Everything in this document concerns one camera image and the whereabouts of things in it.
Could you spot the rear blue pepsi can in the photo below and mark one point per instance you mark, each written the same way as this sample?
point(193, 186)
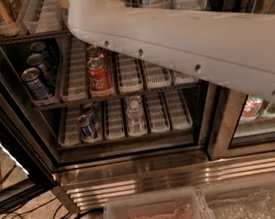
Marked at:
point(41, 47)

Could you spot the left clear plastic bin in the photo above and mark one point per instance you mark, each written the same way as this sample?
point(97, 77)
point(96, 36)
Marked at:
point(176, 203)

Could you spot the orange can right compartment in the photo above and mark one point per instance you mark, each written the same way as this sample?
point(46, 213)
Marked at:
point(251, 108)

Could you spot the right clear plastic bin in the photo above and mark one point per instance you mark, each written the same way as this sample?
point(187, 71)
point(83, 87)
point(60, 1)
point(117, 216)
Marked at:
point(245, 198)

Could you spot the middle red coca-cola can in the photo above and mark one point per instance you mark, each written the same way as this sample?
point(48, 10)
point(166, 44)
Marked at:
point(93, 52)

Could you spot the front blue can bottom shelf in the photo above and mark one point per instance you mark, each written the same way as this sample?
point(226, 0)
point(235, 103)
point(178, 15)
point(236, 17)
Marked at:
point(86, 126)

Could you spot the right fridge glass door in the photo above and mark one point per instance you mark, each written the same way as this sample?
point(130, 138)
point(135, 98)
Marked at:
point(230, 136)

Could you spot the rear blue can bottom shelf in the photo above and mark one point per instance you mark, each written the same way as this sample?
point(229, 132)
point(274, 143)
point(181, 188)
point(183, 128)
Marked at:
point(90, 110)

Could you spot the front red coca-cola can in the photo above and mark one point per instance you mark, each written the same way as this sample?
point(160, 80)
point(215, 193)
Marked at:
point(98, 76)

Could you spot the open fridge glass door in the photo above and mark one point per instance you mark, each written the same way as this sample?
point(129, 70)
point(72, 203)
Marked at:
point(16, 148)

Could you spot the middle blue pepsi can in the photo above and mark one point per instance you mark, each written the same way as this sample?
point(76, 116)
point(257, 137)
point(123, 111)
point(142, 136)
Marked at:
point(39, 61)

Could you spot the clear plastic bin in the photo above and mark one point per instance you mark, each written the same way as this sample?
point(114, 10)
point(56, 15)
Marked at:
point(245, 198)
point(176, 203)

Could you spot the clear water bottle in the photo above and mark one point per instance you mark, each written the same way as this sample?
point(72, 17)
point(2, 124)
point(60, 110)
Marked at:
point(135, 115)

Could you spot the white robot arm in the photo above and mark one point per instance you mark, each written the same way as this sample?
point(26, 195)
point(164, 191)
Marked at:
point(235, 50)

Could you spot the blue pepsi can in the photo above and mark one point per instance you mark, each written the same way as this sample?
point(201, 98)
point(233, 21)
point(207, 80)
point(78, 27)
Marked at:
point(39, 61)
point(41, 47)
point(35, 84)

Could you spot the red coca-cola can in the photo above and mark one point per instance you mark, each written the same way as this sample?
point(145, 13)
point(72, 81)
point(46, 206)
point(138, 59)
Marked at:
point(93, 52)
point(98, 76)

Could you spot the front blue pepsi can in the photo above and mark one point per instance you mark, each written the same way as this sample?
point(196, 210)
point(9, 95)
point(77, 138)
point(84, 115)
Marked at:
point(35, 84)

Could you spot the stainless steel fridge base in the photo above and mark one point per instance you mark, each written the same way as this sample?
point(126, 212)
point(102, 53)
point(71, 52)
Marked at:
point(89, 188)

